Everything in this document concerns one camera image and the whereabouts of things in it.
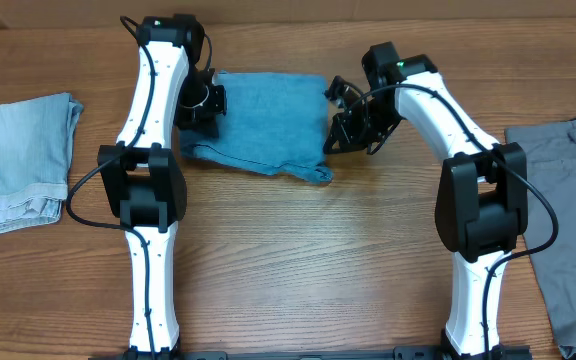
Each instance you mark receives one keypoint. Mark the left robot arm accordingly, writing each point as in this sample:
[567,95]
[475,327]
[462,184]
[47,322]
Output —
[145,187]

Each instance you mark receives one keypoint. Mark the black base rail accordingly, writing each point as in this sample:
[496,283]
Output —
[308,355]

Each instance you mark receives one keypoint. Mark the grey trousers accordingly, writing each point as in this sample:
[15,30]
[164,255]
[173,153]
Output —
[551,157]

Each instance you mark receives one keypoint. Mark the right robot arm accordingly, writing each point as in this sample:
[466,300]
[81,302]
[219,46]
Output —
[481,205]

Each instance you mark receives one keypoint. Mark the folded light blue jeans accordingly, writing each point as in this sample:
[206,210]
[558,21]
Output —
[36,151]

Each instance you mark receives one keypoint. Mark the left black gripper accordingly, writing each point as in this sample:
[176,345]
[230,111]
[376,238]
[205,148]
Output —
[199,122]

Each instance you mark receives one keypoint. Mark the blue denim jeans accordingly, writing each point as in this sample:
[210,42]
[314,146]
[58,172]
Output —
[274,123]

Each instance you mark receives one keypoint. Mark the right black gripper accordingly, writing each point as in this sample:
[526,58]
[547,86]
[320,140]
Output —
[356,126]

